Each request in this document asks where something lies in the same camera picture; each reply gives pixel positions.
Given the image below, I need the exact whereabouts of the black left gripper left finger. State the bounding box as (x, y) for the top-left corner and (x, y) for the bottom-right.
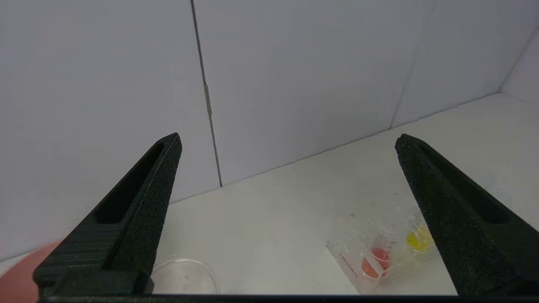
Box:
(33, 133), (183, 297)

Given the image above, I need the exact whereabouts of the clear glass beaker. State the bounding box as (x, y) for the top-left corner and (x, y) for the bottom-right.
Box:
(151, 258), (220, 295)

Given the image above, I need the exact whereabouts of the pink plastic bowl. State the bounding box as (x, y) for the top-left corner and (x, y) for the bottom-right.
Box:
(0, 240), (64, 303)

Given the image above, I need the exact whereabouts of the red pigment test tube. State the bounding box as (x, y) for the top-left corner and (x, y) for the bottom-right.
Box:
(360, 229), (395, 280)

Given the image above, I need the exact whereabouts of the clear acrylic test tube rack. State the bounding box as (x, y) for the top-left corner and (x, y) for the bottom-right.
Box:
(326, 202), (440, 294)

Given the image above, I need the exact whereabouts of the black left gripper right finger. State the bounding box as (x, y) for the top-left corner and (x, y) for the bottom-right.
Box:
(395, 134), (539, 296)

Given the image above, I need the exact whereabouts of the yellow pigment test tube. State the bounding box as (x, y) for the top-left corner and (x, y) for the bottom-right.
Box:
(404, 215), (436, 254)

